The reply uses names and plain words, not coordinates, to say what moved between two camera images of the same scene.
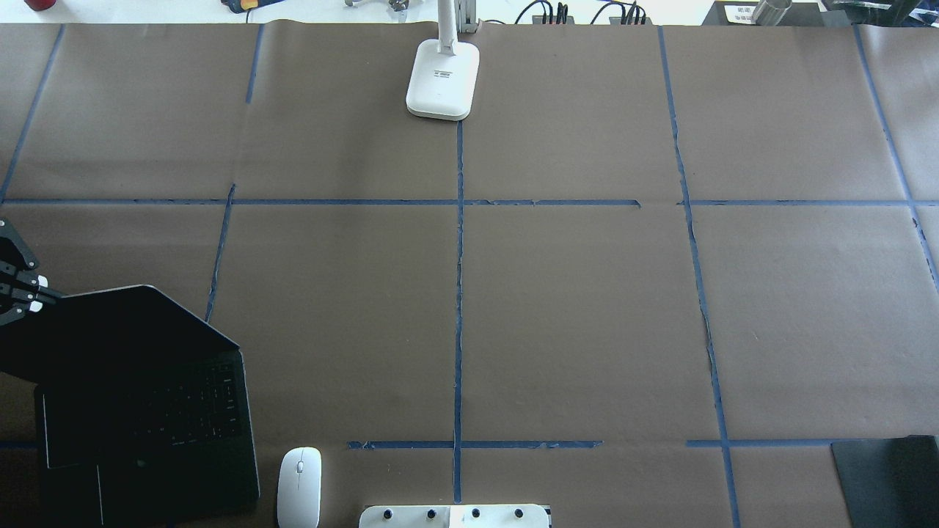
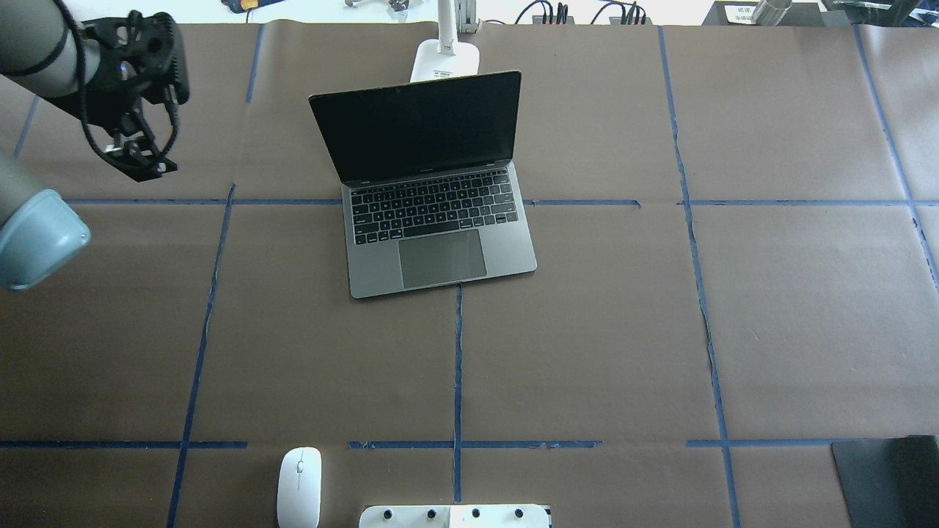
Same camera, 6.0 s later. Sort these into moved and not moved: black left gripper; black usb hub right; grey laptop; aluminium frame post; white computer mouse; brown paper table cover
Moved: grey laptop; black left gripper
Not moved: white computer mouse; black usb hub right; brown paper table cover; aluminium frame post
